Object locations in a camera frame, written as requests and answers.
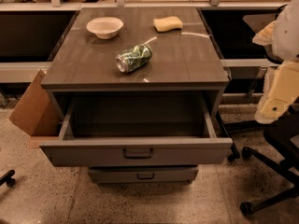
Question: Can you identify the white ceramic bowl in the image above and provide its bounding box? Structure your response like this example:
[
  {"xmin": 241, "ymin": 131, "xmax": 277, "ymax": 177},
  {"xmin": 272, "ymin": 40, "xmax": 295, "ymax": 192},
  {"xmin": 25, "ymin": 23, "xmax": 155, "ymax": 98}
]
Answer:
[{"xmin": 86, "ymin": 17, "xmax": 123, "ymax": 39}]

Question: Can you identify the black chair caster left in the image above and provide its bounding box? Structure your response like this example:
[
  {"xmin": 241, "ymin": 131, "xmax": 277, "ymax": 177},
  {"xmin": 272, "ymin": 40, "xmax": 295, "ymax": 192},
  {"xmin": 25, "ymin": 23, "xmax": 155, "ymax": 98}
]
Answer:
[{"xmin": 0, "ymin": 170, "xmax": 16, "ymax": 187}]

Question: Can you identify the grey top drawer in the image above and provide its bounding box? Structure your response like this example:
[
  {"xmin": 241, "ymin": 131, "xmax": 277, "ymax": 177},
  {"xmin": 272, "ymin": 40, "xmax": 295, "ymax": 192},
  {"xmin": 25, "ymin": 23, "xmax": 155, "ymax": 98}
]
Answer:
[{"xmin": 40, "ymin": 92, "xmax": 232, "ymax": 167}]

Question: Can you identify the black office chair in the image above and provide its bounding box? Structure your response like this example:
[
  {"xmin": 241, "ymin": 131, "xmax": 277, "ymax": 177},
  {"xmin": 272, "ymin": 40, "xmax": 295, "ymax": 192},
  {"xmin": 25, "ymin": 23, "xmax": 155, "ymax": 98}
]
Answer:
[{"xmin": 218, "ymin": 3, "xmax": 299, "ymax": 217}]

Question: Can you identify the grey drawer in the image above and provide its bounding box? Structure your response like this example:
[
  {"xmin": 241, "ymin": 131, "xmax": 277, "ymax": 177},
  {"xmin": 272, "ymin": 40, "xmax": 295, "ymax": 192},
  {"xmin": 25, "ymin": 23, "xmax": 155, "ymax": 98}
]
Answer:
[
  {"xmin": 88, "ymin": 166, "xmax": 198, "ymax": 184},
  {"xmin": 40, "ymin": 92, "xmax": 232, "ymax": 167}
]

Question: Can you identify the crushed green soda can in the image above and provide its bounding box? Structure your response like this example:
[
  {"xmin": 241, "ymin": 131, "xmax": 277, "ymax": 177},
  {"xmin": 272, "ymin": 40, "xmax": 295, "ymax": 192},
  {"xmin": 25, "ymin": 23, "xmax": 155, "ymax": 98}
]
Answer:
[{"xmin": 116, "ymin": 44, "xmax": 152, "ymax": 73}]

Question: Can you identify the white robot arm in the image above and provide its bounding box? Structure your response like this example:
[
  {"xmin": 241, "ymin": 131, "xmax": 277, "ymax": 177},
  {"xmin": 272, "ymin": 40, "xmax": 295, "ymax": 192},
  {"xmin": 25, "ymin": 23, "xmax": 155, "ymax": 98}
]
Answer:
[{"xmin": 252, "ymin": 0, "xmax": 299, "ymax": 124}]

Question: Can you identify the grey lower drawer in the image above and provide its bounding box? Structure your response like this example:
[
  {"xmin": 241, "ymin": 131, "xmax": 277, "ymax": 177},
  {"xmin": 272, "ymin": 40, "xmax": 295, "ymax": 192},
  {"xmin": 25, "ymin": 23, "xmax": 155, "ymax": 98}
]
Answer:
[{"xmin": 88, "ymin": 166, "xmax": 198, "ymax": 184}]

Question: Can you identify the yellow sponge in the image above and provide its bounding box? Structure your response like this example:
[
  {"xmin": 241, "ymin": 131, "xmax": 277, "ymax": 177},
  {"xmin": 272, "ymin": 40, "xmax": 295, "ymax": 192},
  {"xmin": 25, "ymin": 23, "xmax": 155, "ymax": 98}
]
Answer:
[{"xmin": 153, "ymin": 16, "xmax": 183, "ymax": 32}]

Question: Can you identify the grey drawer cabinet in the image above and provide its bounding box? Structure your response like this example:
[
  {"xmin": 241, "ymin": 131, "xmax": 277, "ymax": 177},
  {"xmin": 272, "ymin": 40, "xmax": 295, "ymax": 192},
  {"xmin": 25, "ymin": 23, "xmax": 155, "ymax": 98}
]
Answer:
[{"xmin": 40, "ymin": 7, "xmax": 232, "ymax": 184}]

